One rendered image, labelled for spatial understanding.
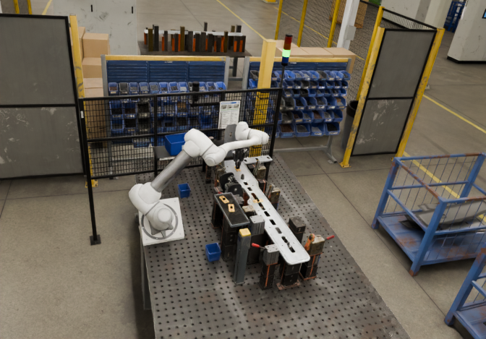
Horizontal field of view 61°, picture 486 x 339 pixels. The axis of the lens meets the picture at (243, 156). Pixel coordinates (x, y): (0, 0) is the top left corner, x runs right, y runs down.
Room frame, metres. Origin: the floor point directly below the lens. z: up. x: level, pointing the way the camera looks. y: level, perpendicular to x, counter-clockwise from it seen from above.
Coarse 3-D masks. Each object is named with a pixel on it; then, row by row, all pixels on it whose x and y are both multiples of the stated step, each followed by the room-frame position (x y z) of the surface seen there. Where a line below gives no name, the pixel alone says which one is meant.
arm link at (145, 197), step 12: (192, 132) 2.64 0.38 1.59; (192, 144) 2.59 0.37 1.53; (204, 144) 2.59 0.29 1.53; (180, 156) 2.58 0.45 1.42; (192, 156) 2.58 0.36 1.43; (168, 168) 2.55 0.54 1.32; (180, 168) 2.56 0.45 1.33; (156, 180) 2.52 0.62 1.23; (168, 180) 2.52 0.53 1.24; (132, 192) 2.47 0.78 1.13; (144, 192) 2.46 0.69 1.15; (156, 192) 2.48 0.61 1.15; (144, 204) 2.42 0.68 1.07; (156, 204) 2.45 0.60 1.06
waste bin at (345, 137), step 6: (354, 102) 6.01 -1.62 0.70; (348, 108) 5.77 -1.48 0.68; (354, 108) 6.00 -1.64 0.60; (348, 114) 5.73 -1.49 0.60; (354, 114) 5.64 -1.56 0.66; (348, 120) 5.74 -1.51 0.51; (348, 126) 5.71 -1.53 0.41; (348, 132) 5.70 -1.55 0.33; (342, 138) 5.81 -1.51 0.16; (348, 138) 5.68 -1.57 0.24; (342, 144) 5.77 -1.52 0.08
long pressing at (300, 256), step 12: (228, 168) 3.16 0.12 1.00; (240, 168) 3.19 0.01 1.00; (240, 180) 3.00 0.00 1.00; (252, 180) 3.02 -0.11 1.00; (252, 192) 2.83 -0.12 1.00; (252, 204) 2.67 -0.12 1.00; (264, 204) 2.69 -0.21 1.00; (264, 216) 2.53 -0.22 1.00; (276, 216) 2.55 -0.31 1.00; (264, 228) 2.39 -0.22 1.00; (288, 228) 2.42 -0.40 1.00; (276, 240) 2.27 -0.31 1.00; (288, 240) 2.29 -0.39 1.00; (288, 252) 2.16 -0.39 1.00; (300, 252) 2.17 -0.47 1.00; (288, 264) 2.06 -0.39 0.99
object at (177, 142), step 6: (186, 132) 3.47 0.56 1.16; (168, 138) 3.37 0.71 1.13; (174, 138) 3.40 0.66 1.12; (180, 138) 3.44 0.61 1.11; (168, 144) 3.28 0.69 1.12; (174, 144) 3.24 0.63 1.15; (180, 144) 3.27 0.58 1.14; (168, 150) 3.28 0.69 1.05; (174, 150) 3.24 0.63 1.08; (180, 150) 3.27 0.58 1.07
